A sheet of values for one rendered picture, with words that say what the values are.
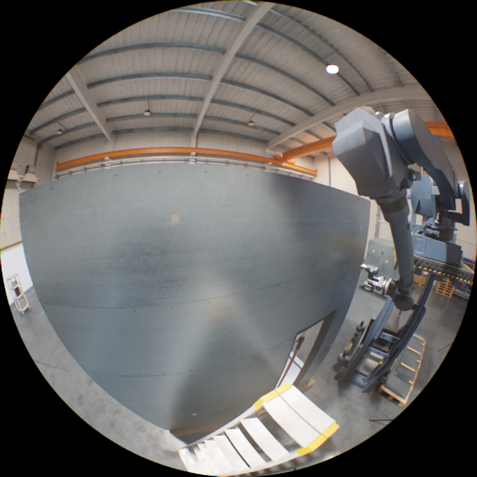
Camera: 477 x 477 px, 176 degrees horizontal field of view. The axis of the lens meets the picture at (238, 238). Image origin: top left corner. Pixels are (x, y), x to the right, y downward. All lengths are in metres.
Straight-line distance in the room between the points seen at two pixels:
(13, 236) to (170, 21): 10.08
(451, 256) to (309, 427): 1.47
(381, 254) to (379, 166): 6.37
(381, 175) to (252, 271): 0.69
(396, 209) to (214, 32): 5.71
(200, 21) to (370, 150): 5.40
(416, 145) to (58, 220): 1.39
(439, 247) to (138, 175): 1.91
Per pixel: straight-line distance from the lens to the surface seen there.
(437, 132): 8.12
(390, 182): 0.70
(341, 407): 3.58
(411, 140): 0.77
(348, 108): 7.92
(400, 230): 0.92
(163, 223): 0.57
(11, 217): 10.33
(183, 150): 9.14
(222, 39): 5.86
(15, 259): 10.57
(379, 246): 6.95
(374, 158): 0.67
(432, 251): 1.58
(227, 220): 0.61
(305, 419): 0.79
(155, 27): 5.88
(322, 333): 1.96
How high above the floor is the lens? 3.04
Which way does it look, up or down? 12 degrees down
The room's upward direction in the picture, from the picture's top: 1 degrees clockwise
